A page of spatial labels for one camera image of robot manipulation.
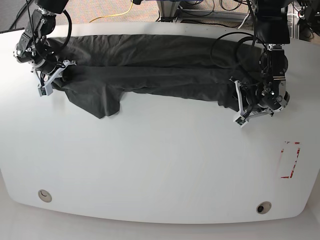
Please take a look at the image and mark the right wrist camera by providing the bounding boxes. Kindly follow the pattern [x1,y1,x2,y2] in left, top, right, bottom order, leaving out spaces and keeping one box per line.
[38,84,53,97]

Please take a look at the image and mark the table grommet hole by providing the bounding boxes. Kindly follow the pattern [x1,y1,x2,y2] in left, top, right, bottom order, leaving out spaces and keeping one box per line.
[256,201,272,215]
[38,189,52,203]

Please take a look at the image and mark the black cables on floor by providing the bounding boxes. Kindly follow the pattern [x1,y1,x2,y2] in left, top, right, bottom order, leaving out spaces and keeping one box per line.
[0,0,33,33]

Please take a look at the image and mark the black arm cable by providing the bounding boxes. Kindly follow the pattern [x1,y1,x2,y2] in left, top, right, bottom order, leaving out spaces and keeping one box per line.
[209,0,266,81]

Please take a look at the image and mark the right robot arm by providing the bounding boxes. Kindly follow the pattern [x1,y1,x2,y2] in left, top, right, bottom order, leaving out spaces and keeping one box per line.
[14,0,76,96]

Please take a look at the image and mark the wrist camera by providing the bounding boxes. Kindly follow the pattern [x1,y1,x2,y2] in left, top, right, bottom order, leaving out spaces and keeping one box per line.
[233,114,249,128]
[38,84,53,97]

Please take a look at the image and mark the left table grommet hole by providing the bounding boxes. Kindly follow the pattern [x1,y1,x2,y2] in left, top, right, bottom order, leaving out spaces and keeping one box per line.
[38,189,52,203]

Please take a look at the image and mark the right table grommet hole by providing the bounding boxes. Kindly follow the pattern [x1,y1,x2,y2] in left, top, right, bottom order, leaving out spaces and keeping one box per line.
[256,201,272,215]

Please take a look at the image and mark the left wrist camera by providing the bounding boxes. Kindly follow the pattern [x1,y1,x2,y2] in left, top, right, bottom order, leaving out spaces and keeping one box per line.
[233,114,249,128]

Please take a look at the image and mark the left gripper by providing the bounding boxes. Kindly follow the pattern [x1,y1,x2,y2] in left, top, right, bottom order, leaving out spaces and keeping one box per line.
[229,77,274,120]

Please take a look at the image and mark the yellow cable on floor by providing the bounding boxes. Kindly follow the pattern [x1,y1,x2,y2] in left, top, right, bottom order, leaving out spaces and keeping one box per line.
[89,0,133,23]

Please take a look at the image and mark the dark grey t-shirt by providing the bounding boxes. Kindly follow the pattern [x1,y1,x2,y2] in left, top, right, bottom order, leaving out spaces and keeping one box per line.
[52,34,261,119]

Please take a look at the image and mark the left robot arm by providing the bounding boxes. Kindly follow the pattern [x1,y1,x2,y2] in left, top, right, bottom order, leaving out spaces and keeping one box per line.
[230,0,290,127]

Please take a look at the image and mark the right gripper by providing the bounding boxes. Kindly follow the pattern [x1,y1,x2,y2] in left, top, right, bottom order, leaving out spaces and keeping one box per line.
[31,60,77,88]

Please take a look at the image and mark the aluminium frame stand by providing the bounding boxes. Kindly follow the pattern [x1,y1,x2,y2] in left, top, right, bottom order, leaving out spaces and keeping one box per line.
[156,0,301,38]

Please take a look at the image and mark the red tape rectangle marking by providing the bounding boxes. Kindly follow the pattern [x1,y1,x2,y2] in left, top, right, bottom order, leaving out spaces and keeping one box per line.
[278,141,301,179]

